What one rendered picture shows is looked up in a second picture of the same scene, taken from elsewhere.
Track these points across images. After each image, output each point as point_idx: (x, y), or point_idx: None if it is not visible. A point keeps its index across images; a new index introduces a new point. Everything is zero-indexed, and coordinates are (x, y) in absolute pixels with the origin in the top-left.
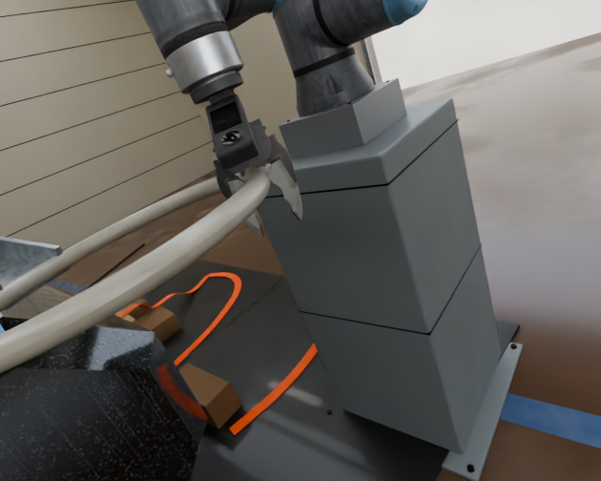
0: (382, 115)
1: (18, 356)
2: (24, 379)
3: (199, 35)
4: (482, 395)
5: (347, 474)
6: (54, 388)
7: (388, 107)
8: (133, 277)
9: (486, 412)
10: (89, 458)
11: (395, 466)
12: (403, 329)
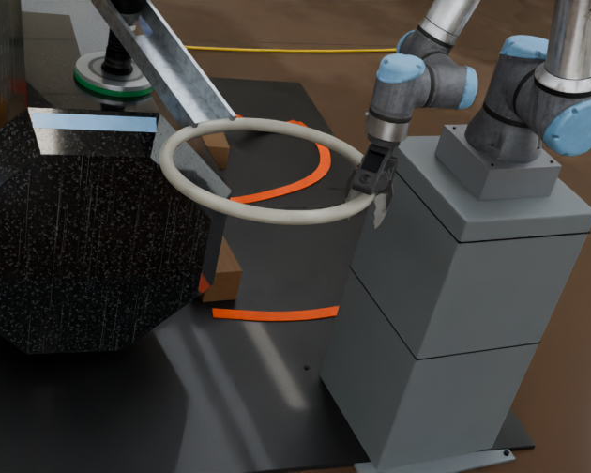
0: (516, 187)
1: (232, 214)
2: (147, 166)
3: (389, 121)
4: (434, 454)
5: (281, 414)
6: (156, 185)
7: (529, 184)
8: (284, 217)
9: (424, 466)
10: (136, 242)
11: (322, 437)
12: (404, 343)
